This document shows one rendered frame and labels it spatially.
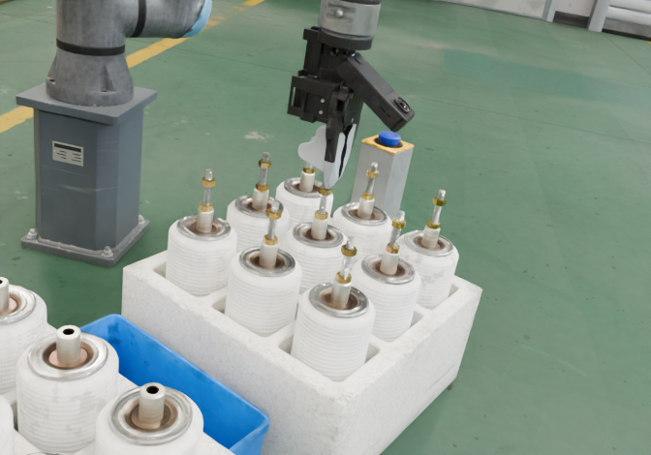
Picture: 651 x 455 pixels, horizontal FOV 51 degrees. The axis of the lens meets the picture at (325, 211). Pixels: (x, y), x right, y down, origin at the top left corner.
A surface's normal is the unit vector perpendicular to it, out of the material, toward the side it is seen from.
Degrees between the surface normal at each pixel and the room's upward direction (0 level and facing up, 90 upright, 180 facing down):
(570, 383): 0
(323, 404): 90
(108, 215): 90
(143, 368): 88
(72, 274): 0
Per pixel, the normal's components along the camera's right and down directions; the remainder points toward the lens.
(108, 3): 0.63, 0.40
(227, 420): -0.58, 0.23
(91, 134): -0.16, 0.40
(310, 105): -0.38, 0.34
